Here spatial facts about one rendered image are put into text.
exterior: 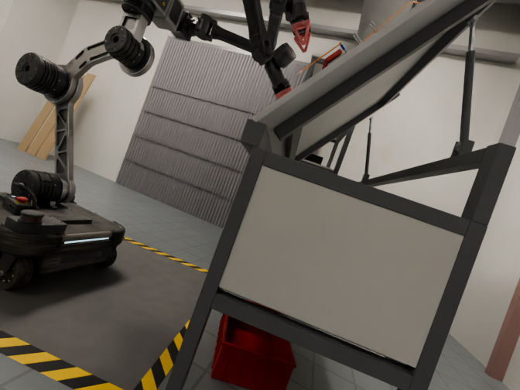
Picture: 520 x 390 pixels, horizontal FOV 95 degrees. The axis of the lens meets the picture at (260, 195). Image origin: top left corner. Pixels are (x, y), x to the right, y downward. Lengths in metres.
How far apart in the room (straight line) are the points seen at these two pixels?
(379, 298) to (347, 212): 0.22
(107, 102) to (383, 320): 5.37
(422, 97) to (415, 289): 3.44
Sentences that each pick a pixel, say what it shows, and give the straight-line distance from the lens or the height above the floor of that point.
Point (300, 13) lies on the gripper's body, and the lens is 1.13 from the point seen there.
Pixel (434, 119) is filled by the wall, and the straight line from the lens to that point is 3.92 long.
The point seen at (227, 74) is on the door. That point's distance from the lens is 4.30.
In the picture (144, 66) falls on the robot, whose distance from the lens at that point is 1.47.
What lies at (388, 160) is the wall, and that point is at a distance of 3.62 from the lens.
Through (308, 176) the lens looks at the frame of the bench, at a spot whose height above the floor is 0.77.
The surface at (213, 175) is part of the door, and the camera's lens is 3.81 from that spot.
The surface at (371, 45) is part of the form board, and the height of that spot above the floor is 1.14.
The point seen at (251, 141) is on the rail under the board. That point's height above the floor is 0.81.
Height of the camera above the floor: 0.69
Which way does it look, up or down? level
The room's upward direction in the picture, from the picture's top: 20 degrees clockwise
